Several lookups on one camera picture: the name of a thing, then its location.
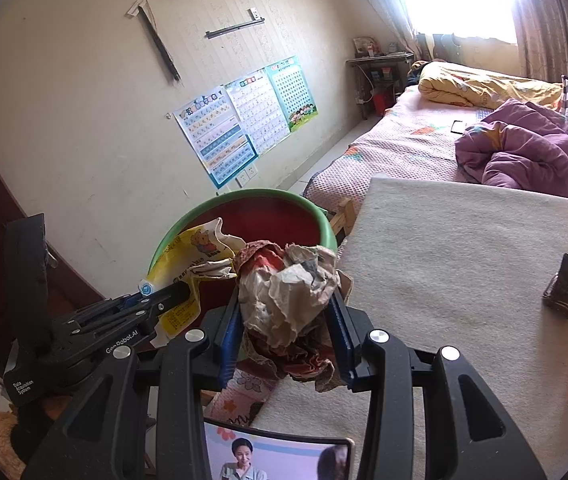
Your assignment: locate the brown paper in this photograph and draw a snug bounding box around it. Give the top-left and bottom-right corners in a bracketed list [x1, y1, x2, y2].
[234, 239, 353, 394]

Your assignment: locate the purple quilt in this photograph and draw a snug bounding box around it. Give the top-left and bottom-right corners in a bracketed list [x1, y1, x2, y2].
[454, 99, 568, 202]

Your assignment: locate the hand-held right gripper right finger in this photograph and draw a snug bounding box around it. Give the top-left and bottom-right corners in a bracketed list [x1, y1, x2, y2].
[326, 287, 547, 480]

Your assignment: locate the green wall poster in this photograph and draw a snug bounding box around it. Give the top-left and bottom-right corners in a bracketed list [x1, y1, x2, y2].
[265, 56, 321, 134]

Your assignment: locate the wooden frame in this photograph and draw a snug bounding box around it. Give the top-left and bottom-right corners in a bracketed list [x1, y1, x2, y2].
[330, 197, 355, 237]

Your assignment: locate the small red bin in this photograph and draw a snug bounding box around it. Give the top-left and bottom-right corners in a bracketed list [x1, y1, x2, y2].
[373, 87, 395, 116]

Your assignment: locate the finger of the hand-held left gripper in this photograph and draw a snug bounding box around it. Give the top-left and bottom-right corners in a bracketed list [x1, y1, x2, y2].
[114, 281, 191, 335]

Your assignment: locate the white wall poster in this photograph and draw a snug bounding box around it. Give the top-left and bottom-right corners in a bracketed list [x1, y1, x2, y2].
[224, 67, 293, 156]

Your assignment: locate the black wall rail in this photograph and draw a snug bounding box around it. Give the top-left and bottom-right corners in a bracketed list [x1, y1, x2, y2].
[205, 7, 267, 40]

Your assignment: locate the small box with picture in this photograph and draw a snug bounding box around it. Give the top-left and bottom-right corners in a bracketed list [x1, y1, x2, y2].
[353, 36, 377, 59]

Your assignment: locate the yellow bear printed bag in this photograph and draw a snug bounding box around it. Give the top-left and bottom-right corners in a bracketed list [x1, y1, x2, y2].
[146, 217, 247, 349]

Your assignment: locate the blue wall poster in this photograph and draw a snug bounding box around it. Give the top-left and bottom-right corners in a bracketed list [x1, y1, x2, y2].
[174, 85, 260, 190]

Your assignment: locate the black rod with white bracket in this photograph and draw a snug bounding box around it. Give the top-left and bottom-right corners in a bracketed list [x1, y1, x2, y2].
[126, 0, 183, 84]

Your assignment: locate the cream felt mat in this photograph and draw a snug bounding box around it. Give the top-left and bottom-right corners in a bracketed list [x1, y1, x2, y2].
[250, 174, 568, 480]

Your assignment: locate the metal side table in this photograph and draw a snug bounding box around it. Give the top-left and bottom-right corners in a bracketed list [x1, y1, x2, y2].
[346, 52, 415, 121]

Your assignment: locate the phone with lit screen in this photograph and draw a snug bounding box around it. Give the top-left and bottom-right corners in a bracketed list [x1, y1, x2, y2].
[203, 420, 356, 480]

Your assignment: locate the yellow quilt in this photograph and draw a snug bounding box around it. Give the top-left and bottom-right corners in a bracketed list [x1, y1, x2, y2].
[417, 61, 565, 111]

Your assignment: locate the floral printed cloth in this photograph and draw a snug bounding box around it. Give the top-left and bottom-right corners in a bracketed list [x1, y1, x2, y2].
[211, 372, 285, 428]

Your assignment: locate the black snack packet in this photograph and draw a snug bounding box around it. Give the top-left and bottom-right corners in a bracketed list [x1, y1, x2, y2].
[542, 253, 568, 319]

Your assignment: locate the bed with pink cover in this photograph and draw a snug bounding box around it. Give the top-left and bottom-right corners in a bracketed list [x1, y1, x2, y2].
[303, 82, 568, 211]

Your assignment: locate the green bin with red inside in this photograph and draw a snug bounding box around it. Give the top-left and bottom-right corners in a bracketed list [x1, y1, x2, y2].
[148, 187, 339, 311]

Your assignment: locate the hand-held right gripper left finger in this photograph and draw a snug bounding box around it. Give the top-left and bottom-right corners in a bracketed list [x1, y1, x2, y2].
[21, 289, 243, 480]

